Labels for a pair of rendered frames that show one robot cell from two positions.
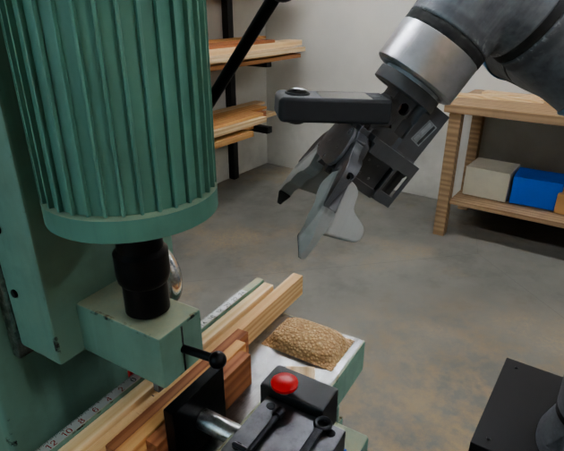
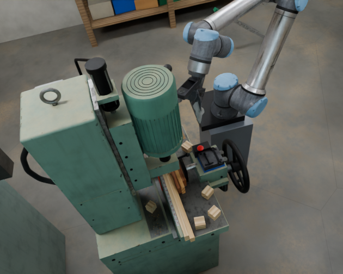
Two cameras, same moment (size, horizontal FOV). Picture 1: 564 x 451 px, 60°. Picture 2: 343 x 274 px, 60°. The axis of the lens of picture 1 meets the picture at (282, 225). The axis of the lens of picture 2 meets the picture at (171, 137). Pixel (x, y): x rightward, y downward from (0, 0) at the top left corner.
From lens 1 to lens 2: 0.96 m
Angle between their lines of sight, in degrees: 41
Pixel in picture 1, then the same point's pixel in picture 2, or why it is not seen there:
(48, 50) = (166, 125)
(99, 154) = (175, 135)
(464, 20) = (209, 58)
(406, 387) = not seen: hidden behind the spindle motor
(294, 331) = not seen: hidden behind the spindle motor
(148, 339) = (175, 162)
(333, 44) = not seen: outside the picture
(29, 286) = (142, 174)
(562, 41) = (223, 50)
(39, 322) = (145, 180)
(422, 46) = (203, 68)
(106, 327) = (160, 168)
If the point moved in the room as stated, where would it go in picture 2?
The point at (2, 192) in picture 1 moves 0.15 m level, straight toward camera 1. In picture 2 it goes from (135, 160) to (174, 163)
